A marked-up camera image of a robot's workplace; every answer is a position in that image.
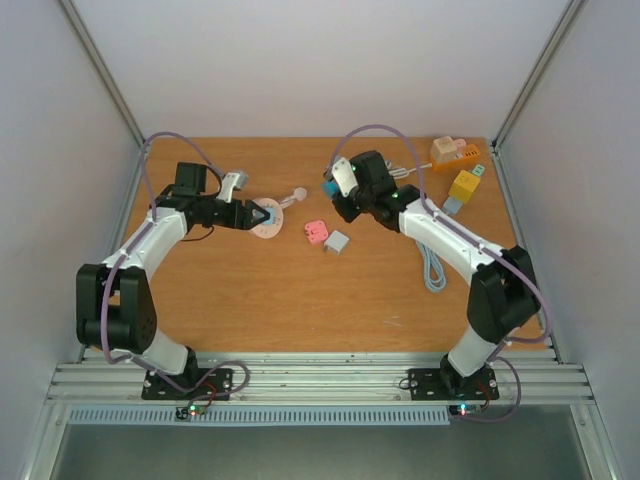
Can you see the pink small plug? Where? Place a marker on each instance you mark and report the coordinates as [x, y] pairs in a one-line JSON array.
[[460, 144]]

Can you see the orange power strip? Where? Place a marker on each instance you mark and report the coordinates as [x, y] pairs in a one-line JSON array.
[[466, 156]]

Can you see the right controller board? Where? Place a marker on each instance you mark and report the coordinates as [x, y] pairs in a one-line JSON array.
[[466, 410]]

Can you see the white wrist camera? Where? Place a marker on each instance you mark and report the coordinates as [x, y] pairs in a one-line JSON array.
[[341, 173], [234, 180]]

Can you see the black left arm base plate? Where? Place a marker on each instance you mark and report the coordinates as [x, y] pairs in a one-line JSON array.
[[188, 386]]

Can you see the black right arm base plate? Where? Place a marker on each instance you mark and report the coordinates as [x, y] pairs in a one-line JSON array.
[[427, 384]]

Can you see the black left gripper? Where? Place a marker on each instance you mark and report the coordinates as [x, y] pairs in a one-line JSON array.
[[246, 215]]

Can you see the left controller board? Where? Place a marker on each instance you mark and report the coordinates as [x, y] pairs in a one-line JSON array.
[[192, 412]]

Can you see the beige cube plug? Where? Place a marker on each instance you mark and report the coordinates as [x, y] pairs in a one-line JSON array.
[[443, 149]]

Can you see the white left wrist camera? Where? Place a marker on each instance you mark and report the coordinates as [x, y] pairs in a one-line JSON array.
[[234, 180]]

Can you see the yellow cube socket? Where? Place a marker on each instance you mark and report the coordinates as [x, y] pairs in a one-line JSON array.
[[464, 186]]

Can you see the controller board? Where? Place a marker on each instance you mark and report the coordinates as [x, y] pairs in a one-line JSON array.
[[192, 412], [466, 410]]

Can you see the light blue usb charger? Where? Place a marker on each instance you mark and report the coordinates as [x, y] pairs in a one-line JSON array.
[[275, 216]]

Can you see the white 66W usb charger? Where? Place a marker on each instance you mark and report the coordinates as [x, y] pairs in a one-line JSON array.
[[336, 242]]

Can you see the round beige power strip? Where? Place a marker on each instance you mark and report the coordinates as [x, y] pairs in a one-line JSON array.
[[264, 231]]

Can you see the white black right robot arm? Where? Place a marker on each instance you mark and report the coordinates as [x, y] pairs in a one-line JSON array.
[[502, 286]]

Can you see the pink plug adapter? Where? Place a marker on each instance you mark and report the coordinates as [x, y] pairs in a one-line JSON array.
[[316, 232]]

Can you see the teal plug adapter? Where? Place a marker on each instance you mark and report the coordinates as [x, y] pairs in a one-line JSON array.
[[330, 188]]

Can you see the green small plug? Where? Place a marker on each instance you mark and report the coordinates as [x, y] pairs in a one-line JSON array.
[[478, 170]]

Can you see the aluminium rail frame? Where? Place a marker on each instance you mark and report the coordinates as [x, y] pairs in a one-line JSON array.
[[317, 329]]

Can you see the grey slotted cable duct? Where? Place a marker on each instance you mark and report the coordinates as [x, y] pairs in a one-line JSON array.
[[261, 416]]

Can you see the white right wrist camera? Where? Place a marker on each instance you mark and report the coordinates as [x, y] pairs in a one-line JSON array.
[[341, 173]]

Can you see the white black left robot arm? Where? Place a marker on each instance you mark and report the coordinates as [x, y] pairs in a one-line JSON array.
[[115, 311]]

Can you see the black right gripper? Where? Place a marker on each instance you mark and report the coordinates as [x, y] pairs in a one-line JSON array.
[[343, 206]]

